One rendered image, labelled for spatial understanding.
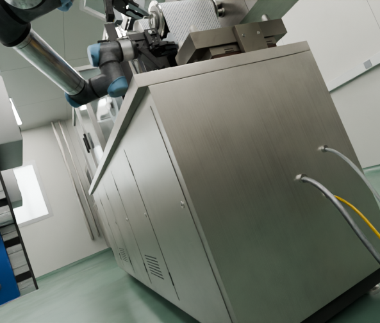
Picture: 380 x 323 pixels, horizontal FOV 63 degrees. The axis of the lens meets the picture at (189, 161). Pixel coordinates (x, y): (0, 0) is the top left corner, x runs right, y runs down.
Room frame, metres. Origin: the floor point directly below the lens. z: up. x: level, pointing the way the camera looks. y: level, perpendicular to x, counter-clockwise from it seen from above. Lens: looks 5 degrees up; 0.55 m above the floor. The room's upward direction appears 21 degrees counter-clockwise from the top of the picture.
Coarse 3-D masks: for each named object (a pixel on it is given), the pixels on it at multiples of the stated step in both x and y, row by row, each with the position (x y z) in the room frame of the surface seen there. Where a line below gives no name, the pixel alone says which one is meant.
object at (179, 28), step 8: (208, 16) 1.26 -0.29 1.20; (216, 16) 1.27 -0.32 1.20; (168, 24) 1.18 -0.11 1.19; (176, 24) 1.20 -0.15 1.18; (184, 24) 1.21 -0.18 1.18; (200, 24) 1.24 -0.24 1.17; (208, 24) 1.25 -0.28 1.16; (216, 24) 1.27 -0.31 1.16; (176, 32) 1.19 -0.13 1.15; (184, 32) 1.20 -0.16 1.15; (184, 40) 1.20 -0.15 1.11; (176, 48) 1.18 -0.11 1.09
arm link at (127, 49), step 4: (120, 40) 1.07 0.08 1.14; (124, 40) 1.07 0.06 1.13; (128, 40) 1.08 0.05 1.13; (120, 44) 1.06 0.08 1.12; (124, 44) 1.07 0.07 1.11; (128, 44) 1.07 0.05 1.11; (132, 44) 1.08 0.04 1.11; (124, 48) 1.07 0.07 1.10; (128, 48) 1.07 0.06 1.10; (132, 48) 1.08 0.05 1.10; (124, 52) 1.07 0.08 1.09; (128, 52) 1.08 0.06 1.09; (132, 52) 1.08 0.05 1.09; (124, 56) 1.08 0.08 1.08; (128, 56) 1.09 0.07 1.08; (132, 56) 1.10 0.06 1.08; (124, 60) 1.10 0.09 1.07; (128, 60) 1.11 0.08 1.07
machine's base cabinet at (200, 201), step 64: (256, 64) 0.99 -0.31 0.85; (128, 128) 1.16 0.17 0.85; (192, 128) 0.87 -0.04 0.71; (256, 128) 0.95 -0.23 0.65; (320, 128) 1.05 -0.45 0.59; (128, 192) 1.52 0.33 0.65; (192, 192) 0.84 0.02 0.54; (256, 192) 0.92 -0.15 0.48; (320, 192) 1.01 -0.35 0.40; (128, 256) 2.24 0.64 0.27; (192, 256) 0.98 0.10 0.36; (256, 256) 0.89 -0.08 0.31; (320, 256) 0.97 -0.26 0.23; (256, 320) 0.86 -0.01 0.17; (320, 320) 0.98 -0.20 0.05
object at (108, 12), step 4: (104, 0) 1.15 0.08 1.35; (108, 0) 1.14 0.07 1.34; (104, 4) 1.16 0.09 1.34; (108, 4) 1.14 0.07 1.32; (112, 4) 1.15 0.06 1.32; (104, 8) 1.17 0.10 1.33; (108, 8) 1.14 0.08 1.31; (112, 8) 1.14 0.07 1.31; (108, 12) 1.13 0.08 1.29; (112, 12) 1.14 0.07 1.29; (108, 16) 1.14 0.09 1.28; (112, 16) 1.14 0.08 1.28; (108, 20) 1.16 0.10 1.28; (112, 20) 1.16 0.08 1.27
